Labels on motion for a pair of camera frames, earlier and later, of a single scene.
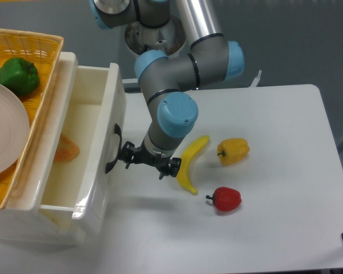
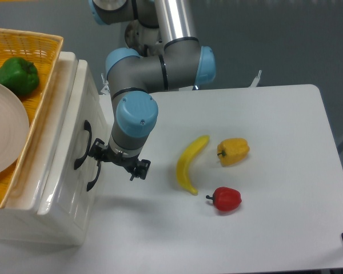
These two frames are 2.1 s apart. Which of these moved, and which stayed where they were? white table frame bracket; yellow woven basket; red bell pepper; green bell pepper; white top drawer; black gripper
Moved: black gripper; white top drawer
Stayed: green bell pepper; red bell pepper; white table frame bracket; yellow woven basket
